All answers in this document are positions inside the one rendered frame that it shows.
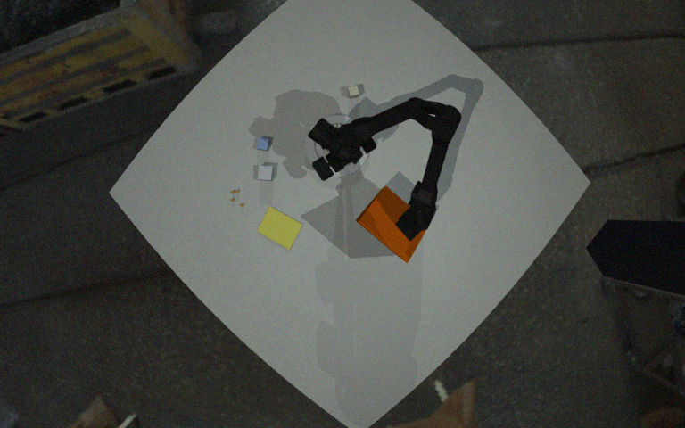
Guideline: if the small blue block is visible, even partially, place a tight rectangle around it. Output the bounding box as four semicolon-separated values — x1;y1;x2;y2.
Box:
257;137;270;151

